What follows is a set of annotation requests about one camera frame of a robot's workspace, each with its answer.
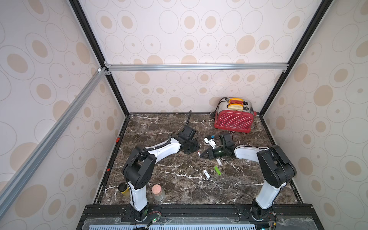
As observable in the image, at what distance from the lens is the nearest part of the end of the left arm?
686mm

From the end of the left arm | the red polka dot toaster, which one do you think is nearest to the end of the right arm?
the end of the left arm

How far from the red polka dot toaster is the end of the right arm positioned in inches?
9.7

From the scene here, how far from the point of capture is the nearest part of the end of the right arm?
0.75m

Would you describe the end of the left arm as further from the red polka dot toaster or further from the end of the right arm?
the red polka dot toaster

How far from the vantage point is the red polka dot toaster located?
38.8 inches

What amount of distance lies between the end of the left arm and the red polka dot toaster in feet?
1.04
